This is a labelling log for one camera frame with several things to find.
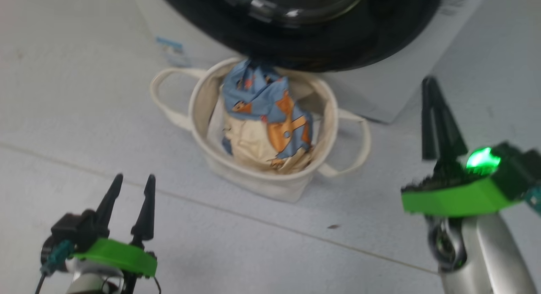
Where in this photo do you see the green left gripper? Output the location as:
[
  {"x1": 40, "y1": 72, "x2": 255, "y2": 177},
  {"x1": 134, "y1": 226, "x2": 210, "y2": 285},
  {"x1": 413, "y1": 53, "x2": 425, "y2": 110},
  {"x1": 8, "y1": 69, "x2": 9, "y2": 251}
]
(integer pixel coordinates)
[{"x1": 72, "y1": 173, "x2": 158, "y2": 278}]

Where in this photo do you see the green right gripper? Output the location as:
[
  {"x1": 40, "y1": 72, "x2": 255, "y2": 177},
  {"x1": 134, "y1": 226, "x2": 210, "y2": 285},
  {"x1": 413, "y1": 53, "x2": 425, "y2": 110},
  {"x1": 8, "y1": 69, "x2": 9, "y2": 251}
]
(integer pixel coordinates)
[{"x1": 400, "y1": 76, "x2": 523, "y2": 218}]

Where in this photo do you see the black round glass washer door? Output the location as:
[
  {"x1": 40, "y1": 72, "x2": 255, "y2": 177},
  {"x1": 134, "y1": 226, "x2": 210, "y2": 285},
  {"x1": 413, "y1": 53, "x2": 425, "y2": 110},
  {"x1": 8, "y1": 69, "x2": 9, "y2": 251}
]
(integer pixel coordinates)
[{"x1": 154, "y1": 0, "x2": 445, "y2": 73}]

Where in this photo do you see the beige garment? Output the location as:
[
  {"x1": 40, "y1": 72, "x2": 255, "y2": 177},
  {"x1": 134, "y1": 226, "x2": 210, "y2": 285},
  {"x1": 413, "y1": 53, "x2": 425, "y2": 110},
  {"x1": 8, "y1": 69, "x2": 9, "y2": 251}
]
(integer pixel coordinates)
[{"x1": 223, "y1": 115, "x2": 314, "y2": 175}]

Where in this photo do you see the blue garment with orange print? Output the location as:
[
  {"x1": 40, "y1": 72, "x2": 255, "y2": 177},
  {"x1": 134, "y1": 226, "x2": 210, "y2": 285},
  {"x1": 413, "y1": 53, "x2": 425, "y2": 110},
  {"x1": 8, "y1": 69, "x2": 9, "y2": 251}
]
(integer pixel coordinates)
[{"x1": 220, "y1": 59, "x2": 314, "y2": 168}]

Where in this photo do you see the white front-load washing machine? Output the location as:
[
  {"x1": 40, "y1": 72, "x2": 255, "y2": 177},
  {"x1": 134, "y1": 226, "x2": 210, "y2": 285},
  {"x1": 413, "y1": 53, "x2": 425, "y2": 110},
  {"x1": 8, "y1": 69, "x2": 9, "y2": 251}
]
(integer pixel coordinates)
[{"x1": 131, "y1": 0, "x2": 491, "y2": 125}]

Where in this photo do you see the cream canvas laundry basket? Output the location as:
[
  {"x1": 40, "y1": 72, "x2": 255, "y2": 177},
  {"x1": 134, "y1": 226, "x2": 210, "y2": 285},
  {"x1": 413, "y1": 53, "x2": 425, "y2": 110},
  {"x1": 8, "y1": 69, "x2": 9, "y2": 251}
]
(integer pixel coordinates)
[{"x1": 150, "y1": 57, "x2": 372, "y2": 203}]

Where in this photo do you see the small printed text label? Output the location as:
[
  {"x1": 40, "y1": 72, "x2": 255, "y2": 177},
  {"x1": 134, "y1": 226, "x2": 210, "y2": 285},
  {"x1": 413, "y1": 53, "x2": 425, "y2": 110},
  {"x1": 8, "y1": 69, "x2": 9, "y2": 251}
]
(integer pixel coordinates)
[{"x1": 439, "y1": 0, "x2": 468, "y2": 16}]

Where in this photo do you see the blue energy label sticker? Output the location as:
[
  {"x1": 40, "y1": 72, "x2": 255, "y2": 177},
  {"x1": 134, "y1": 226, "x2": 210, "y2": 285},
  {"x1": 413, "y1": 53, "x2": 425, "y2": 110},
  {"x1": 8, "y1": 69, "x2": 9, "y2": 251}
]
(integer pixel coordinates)
[{"x1": 155, "y1": 36, "x2": 187, "y2": 67}]

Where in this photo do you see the teal left camera cable plug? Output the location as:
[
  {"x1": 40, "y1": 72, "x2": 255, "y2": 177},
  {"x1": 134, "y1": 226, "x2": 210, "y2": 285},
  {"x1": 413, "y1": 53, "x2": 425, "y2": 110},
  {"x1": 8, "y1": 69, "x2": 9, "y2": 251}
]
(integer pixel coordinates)
[{"x1": 40, "y1": 239, "x2": 75, "y2": 277}]

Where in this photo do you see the teal camera cable plug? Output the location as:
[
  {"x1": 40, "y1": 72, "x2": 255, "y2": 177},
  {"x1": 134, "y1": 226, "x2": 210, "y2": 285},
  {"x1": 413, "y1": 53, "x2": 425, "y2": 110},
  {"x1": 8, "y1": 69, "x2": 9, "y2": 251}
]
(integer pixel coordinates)
[
  {"x1": 40, "y1": 239, "x2": 75, "y2": 277},
  {"x1": 523, "y1": 186, "x2": 541, "y2": 215}
]

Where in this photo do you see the teal right camera cable plug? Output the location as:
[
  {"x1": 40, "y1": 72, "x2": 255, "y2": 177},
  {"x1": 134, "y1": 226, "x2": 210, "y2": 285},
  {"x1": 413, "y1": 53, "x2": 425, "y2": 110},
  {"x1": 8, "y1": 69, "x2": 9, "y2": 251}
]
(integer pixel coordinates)
[{"x1": 523, "y1": 186, "x2": 541, "y2": 215}]

